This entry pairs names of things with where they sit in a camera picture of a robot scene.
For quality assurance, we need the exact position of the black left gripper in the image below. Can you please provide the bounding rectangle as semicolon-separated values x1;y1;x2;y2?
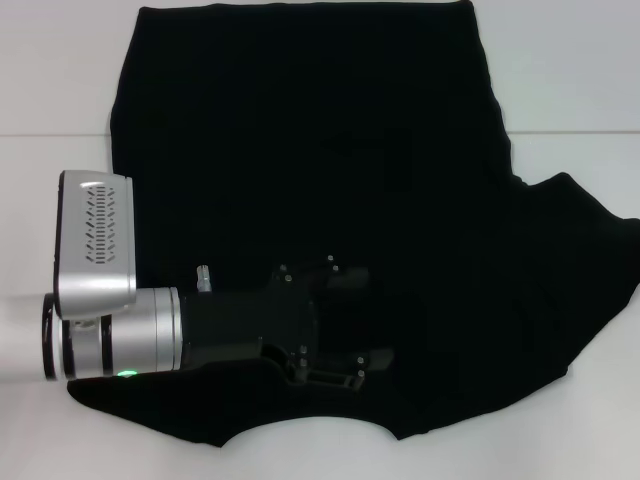
180;253;396;394

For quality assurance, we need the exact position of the black t-shirt with FREE print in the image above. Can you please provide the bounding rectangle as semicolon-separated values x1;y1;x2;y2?
67;0;640;441

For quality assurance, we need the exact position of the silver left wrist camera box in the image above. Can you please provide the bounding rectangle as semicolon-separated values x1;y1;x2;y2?
52;169;139;319

